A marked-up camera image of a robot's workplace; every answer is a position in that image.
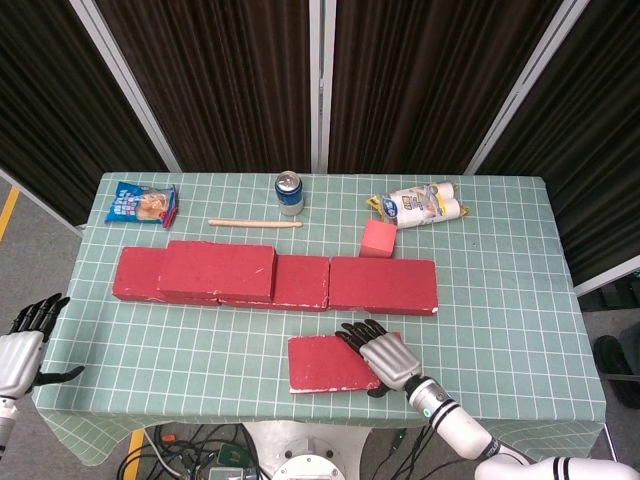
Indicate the green checked tablecloth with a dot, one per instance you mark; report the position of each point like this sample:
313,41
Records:
200,360

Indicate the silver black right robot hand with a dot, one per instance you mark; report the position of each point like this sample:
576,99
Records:
390,360

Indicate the red foam brick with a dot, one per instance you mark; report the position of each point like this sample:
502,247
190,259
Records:
215,270
325,365
300,280
137,275
380,285

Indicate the dark pleated screen panel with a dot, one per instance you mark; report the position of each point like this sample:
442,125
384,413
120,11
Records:
595,150
215,85
50,100
430,85

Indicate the wooden stick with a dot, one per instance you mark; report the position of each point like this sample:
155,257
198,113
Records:
250,223

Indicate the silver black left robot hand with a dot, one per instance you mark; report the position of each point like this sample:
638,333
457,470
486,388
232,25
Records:
17,360

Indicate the pink foam cube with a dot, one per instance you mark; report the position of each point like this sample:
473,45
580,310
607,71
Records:
377,240

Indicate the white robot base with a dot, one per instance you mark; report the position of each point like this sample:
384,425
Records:
310,460

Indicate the blue snack bag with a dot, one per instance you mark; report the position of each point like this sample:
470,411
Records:
140,205

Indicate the white partition frame post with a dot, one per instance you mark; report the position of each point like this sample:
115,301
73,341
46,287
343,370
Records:
125,85
530,85
321,85

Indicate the white roll pack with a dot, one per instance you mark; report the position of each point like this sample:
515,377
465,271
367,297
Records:
420,205

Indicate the blue soda can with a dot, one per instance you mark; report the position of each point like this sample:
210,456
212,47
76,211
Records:
289,195

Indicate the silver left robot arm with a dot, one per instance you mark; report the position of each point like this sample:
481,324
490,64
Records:
6,425

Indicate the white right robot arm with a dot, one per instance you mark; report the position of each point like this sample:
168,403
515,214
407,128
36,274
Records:
460,425

